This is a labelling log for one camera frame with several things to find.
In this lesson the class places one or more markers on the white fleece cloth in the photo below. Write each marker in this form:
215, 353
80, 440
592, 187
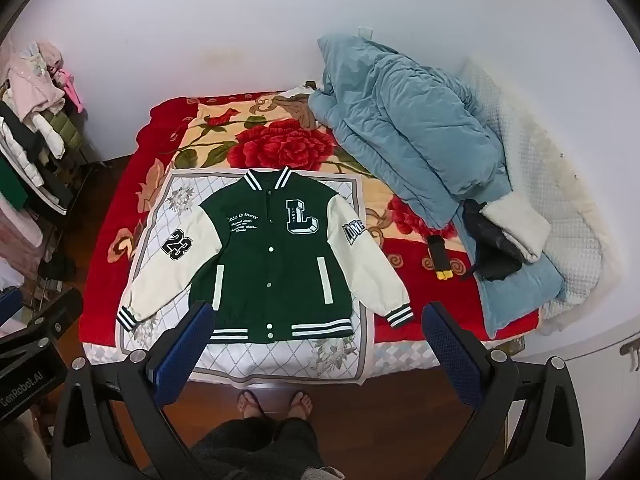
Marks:
520, 225

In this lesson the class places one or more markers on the white diamond-patterned cloth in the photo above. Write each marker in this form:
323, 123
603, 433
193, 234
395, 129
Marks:
260, 360

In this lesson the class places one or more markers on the pink clothes hanger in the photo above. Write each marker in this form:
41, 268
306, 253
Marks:
70, 87

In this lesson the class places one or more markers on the light blue quilt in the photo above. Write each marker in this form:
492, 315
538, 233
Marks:
410, 125

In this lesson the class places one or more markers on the white waffle blanket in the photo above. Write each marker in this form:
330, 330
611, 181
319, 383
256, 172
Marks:
545, 160

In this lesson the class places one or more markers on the person's left foot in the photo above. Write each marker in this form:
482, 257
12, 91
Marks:
251, 405

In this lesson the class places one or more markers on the person's foot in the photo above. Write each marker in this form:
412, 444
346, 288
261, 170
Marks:
300, 405
251, 405

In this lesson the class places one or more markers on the green and white varsity jacket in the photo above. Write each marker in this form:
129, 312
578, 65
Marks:
280, 270

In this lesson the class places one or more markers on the pile of hanging clothes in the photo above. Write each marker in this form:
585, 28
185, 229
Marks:
30, 125

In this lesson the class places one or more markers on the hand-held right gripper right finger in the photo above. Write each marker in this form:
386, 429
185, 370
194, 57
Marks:
450, 355

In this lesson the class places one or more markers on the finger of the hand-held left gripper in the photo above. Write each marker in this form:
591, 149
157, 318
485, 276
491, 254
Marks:
57, 310
9, 307

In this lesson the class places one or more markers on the black garment on bed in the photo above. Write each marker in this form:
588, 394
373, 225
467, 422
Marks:
492, 250

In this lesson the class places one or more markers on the red floral blanket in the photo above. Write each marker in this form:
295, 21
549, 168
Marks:
280, 145

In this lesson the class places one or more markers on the person's right foot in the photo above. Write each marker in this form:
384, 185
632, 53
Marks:
300, 405

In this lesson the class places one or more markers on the person's dark pants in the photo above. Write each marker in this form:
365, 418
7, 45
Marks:
260, 452

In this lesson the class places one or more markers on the black and yellow device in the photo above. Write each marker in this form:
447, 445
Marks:
437, 252

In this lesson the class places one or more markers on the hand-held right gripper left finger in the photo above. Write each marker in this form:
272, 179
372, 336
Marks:
182, 355

